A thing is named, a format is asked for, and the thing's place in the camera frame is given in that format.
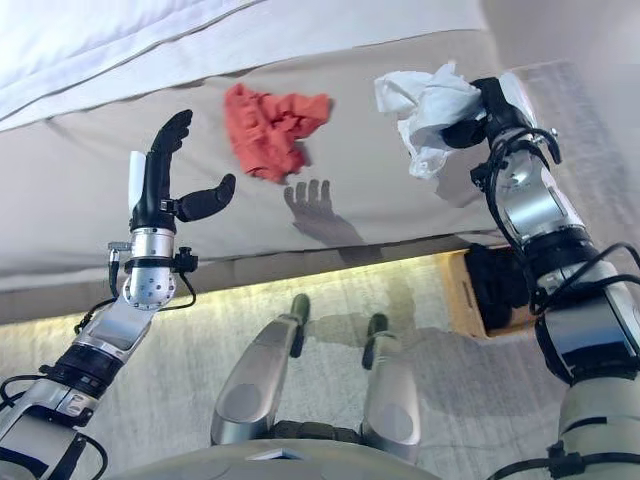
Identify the dark robot foot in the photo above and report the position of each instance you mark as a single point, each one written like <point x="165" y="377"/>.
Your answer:
<point x="300" y="310"/>
<point x="375" y="330"/>

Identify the silver right robot leg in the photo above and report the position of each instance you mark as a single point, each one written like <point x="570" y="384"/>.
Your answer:
<point x="392" y="400"/>

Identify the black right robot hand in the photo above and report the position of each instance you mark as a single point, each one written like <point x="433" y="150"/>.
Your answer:
<point x="505" y="110"/>

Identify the grey striped area rug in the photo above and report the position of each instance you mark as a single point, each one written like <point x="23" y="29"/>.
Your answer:
<point x="175" y="360"/>

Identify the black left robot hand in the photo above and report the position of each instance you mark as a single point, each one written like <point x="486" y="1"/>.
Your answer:
<point x="152" y="195"/>

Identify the silver robot leg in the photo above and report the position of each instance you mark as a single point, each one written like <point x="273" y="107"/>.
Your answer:
<point x="255" y="380"/>
<point x="392" y="400"/>

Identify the dark right robot foot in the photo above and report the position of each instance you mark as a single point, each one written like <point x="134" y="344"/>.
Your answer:
<point x="375" y="330"/>

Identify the dark left robot foot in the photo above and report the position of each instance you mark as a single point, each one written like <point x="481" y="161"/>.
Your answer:
<point x="300" y="310"/>

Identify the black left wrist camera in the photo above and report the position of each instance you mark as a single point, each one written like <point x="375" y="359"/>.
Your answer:
<point x="186" y="259"/>

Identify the silver left robot leg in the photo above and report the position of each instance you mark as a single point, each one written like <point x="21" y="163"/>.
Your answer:
<point x="255" y="380"/>

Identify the orange garment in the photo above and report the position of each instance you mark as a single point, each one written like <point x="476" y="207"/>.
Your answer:
<point x="270" y="135"/>

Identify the bed with beige cover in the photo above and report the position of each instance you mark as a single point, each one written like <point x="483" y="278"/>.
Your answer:
<point x="75" y="175"/>

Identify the brown wicker basket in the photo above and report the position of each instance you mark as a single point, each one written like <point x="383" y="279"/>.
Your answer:
<point x="457" y="295"/>

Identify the white garment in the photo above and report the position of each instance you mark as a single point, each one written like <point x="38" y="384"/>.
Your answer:
<point x="425" y="105"/>

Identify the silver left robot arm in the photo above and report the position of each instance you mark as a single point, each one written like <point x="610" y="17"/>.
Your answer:
<point x="110" y="335"/>

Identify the black garment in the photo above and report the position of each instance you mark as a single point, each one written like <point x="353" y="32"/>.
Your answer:
<point x="495" y="285"/>

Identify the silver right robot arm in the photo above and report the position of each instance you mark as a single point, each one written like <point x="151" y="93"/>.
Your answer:
<point x="545" y="210"/>

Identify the grey robot torso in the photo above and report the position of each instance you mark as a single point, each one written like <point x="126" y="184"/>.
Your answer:
<point x="275" y="462"/>

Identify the white duvet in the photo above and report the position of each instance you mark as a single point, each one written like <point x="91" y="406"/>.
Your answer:
<point x="150" y="30"/>

